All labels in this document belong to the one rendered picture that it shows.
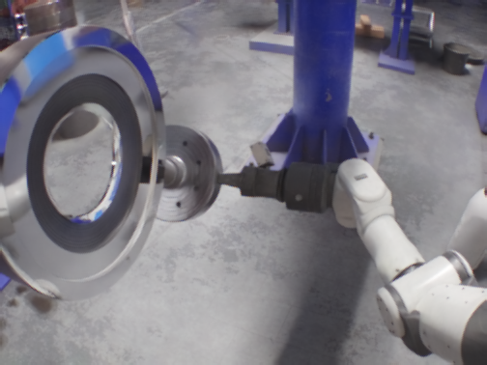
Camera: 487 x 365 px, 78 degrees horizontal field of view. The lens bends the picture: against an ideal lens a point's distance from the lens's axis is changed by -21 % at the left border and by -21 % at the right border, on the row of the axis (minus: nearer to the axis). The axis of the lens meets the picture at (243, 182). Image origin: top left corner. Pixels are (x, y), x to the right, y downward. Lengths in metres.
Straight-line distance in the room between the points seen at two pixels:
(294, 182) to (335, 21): 1.24
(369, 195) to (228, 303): 1.10
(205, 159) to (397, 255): 0.41
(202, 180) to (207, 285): 0.98
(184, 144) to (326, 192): 0.30
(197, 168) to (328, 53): 1.22
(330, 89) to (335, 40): 0.28
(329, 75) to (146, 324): 1.45
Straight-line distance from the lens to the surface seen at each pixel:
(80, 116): 2.85
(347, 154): 2.16
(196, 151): 0.74
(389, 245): 0.57
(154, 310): 1.63
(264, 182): 0.66
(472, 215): 1.71
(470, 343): 0.34
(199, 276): 1.70
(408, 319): 0.46
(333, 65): 1.86
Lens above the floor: 1.37
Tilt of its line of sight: 40 degrees down
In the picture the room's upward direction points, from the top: 3 degrees counter-clockwise
